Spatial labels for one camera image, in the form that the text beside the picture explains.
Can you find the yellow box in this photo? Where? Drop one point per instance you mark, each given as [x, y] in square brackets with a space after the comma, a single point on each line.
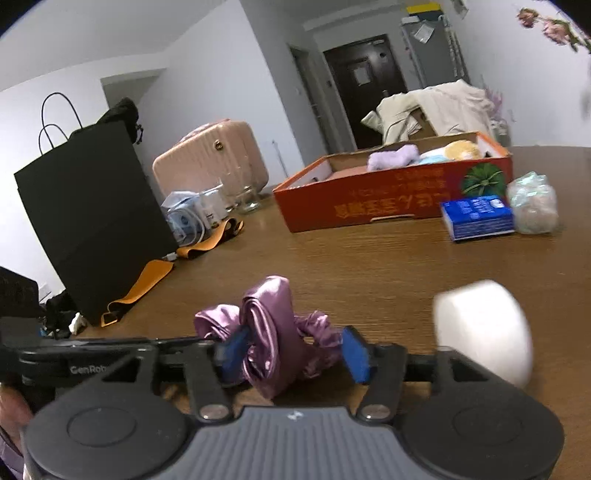
[425, 8]

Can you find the clear crumpled plastic bag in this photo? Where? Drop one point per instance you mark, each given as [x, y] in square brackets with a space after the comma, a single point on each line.
[533, 203]

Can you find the white paper notice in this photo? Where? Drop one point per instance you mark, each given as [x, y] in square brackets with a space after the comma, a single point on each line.
[361, 74]

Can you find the grey refrigerator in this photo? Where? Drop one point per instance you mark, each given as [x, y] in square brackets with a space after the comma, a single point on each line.
[429, 60]

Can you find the white foam roll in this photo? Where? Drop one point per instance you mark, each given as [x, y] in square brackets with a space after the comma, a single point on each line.
[480, 323]

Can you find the black paper bag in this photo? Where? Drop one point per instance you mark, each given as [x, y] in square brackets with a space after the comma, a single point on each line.
[92, 221]

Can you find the black entrance door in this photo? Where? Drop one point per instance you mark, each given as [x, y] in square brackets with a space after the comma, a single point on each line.
[364, 110]

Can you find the yellow and white plush toy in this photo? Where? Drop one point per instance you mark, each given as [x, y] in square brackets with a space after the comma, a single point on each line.
[461, 150]

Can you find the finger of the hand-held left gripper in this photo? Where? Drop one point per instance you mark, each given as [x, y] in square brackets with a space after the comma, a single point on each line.
[175, 342]

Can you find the person's left hand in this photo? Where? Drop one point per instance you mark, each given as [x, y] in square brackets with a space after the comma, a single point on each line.
[11, 410]

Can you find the small clear plastic bag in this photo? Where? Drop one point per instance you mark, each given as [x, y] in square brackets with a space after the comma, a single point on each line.
[423, 32]

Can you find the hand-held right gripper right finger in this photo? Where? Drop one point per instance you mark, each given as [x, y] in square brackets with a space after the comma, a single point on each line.
[355, 360]

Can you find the purple flower bouquet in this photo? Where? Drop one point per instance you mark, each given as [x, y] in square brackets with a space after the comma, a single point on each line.
[494, 104]

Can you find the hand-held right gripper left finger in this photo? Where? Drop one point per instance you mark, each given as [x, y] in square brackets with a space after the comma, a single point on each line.
[231, 350]

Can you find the wall poster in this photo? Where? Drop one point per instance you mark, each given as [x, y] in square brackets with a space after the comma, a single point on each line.
[460, 7]

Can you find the clear umbrella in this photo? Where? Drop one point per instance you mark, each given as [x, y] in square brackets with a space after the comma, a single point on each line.
[455, 46]

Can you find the beige coat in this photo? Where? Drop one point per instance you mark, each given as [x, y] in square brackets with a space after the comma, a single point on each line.
[443, 106]

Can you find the blue tissue packet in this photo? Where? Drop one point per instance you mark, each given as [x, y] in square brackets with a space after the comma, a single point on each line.
[475, 217]

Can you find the orange cardboard box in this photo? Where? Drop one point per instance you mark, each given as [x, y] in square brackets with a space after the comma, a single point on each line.
[369, 203]

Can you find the light blue plush toy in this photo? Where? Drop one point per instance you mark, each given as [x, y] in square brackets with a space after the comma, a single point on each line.
[434, 159]

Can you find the purple satin cloth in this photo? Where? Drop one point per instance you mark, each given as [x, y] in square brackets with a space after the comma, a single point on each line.
[272, 323]

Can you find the pink hard suitcase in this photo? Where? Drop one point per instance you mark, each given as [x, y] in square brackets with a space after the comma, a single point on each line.
[198, 161]

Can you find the brown cardboard box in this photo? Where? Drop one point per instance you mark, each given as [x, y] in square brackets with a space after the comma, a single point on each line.
[422, 124]

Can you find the black cloth bag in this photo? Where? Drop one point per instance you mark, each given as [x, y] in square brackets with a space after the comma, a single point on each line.
[122, 117]

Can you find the lavender fuzzy plush toy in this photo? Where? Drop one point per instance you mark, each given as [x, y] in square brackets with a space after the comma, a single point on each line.
[392, 159]

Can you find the clear drinking glass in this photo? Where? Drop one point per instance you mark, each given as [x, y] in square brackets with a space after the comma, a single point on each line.
[247, 198]

